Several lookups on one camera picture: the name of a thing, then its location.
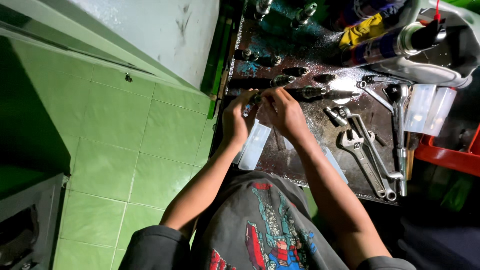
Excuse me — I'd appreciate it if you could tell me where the person's left hand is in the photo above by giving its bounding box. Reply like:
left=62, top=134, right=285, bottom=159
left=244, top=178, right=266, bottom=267
left=222, top=89, right=260, bottom=146

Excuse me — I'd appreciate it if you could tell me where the person's right hand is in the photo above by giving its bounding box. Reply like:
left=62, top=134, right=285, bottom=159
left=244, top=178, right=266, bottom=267
left=260, top=87, right=313, bottom=143

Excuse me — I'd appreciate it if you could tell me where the translucent plastic tube case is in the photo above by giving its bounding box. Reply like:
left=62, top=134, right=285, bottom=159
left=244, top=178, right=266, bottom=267
left=403, top=83, right=437, bottom=134
left=423, top=87, right=458, bottom=137
left=232, top=118, right=272, bottom=171
left=283, top=136, right=349, bottom=185

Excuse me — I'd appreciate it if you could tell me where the group of metal fuel injectors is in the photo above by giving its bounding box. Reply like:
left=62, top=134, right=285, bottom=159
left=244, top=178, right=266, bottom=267
left=232, top=0, right=356, bottom=103

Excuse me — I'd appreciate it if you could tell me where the small silver socket piece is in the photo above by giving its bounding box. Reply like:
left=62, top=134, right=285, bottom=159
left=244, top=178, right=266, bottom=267
left=325, top=107, right=348, bottom=127

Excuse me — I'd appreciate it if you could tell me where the silver adjustable wrench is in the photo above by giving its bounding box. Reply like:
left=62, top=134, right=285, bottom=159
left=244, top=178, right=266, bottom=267
left=337, top=129, right=388, bottom=199

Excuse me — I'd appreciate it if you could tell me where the thin metal rod tool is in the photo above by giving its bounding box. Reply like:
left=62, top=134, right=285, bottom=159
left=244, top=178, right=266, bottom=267
left=356, top=80, right=394, bottom=113

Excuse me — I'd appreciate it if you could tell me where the yellow cloth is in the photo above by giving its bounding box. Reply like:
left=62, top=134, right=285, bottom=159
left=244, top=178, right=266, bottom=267
left=339, top=13, right=387, bottom=49

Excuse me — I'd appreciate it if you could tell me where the grey printed t-shirt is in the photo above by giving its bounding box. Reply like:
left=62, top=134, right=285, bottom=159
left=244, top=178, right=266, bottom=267
left=118, top=170, right=417, bottom=270

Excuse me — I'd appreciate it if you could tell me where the spray can with black cap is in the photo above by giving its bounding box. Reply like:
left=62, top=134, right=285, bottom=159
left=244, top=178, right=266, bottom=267
left=340, top=0, right=448, bottom=68

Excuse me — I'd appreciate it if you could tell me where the dark purple labelled can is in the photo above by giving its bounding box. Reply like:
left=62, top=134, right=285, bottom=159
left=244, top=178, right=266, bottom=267
left=330, top=0, right=407, bottom=32

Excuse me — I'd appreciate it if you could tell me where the red plastic crate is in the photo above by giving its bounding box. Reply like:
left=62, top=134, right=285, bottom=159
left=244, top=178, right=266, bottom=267
left=414, top=124, right=480, bottom=178

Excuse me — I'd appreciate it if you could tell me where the cut grey plastic jerrycan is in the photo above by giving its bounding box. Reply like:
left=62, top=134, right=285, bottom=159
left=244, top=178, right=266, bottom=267
left=369, top=0, right=480, bottom=89

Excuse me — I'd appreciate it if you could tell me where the grey metal cabinet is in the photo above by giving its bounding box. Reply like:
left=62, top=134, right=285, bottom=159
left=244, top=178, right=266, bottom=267
left=0, top=173, right=67, bottom=270

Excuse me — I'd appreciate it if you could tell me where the green wooden table frame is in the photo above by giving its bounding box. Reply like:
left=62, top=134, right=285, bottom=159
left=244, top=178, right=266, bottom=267
left=200, top=0, right=248, bottom=121

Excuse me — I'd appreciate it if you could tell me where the long silver ratchet handle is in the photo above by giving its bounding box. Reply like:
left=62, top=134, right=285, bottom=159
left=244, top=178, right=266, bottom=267
left=385, top=83, right=410, bottom=197

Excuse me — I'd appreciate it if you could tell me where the wooden handled tool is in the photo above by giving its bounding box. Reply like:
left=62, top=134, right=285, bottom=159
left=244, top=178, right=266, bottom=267
left=406, top=132, right=420, bottom=181

